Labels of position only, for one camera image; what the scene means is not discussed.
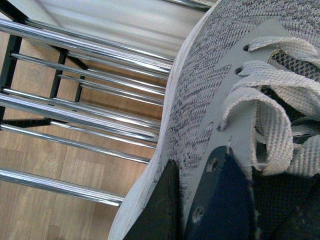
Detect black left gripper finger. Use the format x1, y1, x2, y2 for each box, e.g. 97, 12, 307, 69
126, 159, 182, 240

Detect grey knit sneaker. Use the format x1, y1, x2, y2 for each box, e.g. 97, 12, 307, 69
108, 0, 320, 240

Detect black metal shoe rack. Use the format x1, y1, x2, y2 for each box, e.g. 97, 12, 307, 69
0, 0, 221, 207

